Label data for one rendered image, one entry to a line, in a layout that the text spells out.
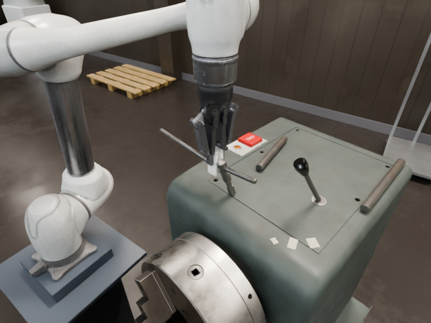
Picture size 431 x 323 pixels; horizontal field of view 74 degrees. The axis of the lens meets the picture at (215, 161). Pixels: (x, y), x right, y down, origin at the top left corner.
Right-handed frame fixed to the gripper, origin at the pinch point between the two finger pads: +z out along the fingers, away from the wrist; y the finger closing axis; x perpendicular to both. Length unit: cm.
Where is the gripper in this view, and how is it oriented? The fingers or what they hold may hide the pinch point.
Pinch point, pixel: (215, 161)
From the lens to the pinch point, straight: 70.9
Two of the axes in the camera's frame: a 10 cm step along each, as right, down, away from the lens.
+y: -7.2, 4.0, -5.7
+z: 0.0, 8.2, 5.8
